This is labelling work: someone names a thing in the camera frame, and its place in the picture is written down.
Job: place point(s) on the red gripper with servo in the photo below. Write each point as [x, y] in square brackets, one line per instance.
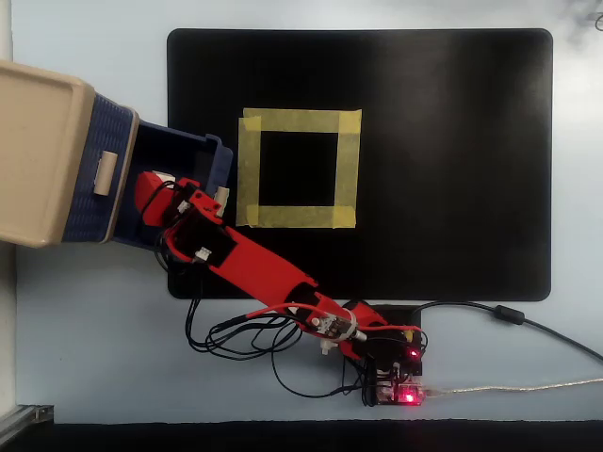
[200, 205]

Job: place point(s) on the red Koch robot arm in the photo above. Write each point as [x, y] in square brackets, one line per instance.
[264, 273]

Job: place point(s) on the yellow masking tape strip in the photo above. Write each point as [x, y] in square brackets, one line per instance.
[248, 174]
[297, 216]
[347, 169]
[301, 120]

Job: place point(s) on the aluminium profile bar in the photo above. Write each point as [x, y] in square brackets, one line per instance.
[23, 419]

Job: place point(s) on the black table mat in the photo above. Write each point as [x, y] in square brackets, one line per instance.
[447, 165]

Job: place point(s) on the motor controller board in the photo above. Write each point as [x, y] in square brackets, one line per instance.
[405, 393]

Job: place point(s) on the beige plastic drawer cabinet frame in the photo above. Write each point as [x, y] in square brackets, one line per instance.
[37, 150]

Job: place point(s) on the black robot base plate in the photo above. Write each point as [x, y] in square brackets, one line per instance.
[391, 315]

